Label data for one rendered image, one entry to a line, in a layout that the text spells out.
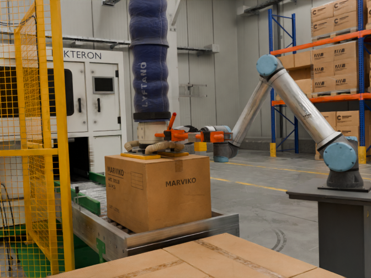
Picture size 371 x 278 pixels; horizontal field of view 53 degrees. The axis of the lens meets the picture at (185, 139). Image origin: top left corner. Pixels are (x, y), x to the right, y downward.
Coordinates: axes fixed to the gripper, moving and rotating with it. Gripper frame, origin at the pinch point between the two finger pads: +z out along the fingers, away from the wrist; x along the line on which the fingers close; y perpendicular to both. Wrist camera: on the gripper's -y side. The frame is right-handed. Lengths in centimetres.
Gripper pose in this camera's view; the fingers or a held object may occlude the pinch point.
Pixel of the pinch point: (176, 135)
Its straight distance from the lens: 203.4
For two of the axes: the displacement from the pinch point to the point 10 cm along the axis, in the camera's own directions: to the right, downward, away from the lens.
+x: -0.2, -10.0, -0.6
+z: -8.5, 0.5, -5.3
